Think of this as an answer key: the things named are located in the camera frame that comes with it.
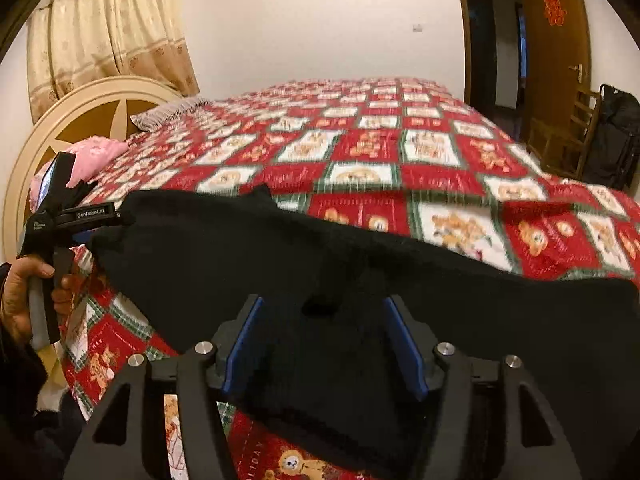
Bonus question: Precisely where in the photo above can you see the cream wooden headboard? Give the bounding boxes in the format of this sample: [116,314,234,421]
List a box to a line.
[1,76,181,260]

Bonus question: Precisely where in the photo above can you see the black folded stroller bag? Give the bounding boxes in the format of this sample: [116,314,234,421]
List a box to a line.
[582,84,640,191]

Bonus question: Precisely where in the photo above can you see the brown wooden door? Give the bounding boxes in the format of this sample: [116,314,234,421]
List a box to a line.
[523,0,590,126]

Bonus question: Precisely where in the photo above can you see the red patchwork bear bedspread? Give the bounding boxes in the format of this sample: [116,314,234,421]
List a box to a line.
[60,77,640,480]

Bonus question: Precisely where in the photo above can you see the person left hand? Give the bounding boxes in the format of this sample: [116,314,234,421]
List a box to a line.
[1,255,84,347]

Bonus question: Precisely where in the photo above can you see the red paper door decoration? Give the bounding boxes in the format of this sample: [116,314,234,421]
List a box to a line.
[542,0,567,27]

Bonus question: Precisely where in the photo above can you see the striped grey pillow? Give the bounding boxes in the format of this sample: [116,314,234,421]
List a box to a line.
[129,96,212,132]

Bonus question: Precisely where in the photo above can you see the beige patterned curtain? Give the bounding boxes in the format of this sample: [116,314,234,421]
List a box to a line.
[27,0,200,120]

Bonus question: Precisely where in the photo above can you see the wooden chair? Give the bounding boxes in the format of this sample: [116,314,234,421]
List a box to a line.
[526,88,602,180]

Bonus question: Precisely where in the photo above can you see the pink fluffy pillow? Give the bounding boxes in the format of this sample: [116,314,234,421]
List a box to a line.
[29,136,129,212]

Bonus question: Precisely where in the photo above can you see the black pants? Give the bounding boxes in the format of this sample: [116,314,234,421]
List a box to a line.
[88,186,639,479]

